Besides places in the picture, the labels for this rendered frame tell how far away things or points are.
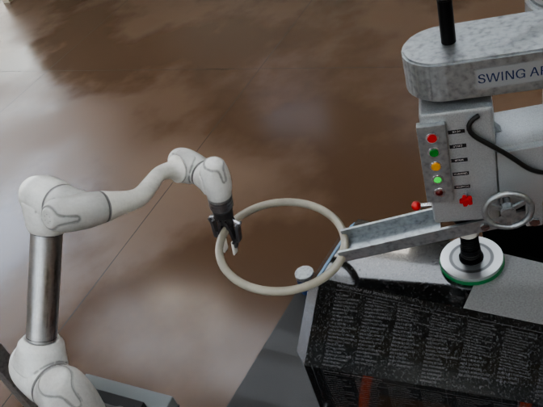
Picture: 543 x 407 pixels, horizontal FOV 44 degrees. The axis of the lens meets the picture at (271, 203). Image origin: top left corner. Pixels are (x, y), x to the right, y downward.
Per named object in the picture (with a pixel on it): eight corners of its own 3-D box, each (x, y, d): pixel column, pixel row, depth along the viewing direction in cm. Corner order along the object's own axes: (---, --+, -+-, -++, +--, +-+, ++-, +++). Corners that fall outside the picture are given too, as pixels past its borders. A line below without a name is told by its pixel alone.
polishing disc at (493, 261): (449, 288, 229) (449, 286, 229) (433, 246, 246) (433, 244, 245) (512, 273, 227) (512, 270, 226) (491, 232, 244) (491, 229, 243)
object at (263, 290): (353, 204, 261) (353, 199, 259) (343, 301, 225) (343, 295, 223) (230, 200, 270) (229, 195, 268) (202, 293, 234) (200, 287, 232)
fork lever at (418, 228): (540, 186, 223) (536, 174, 220) (548, 225, 209) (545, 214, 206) (346, 232, 251) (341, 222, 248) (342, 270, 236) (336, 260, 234)
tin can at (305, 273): (315, 296, 353) (309, 280, 345) (297, 295, 358) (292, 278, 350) (321, 283, 360) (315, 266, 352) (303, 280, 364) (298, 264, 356)
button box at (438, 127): (453, 195, 206) (444, 119, 188) (454, 201, 204) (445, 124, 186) (427, 197, 208) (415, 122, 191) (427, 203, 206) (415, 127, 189)
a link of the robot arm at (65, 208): (111, 191, 201) (86, 180, 209) (55, 203, 188) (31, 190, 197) (111, 232, 205) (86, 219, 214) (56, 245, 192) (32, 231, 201)
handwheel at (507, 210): (532, 207, 208) (531, 169, 199) (536, 230, 201) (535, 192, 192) (481, 211, 212) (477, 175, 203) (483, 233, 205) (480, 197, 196)
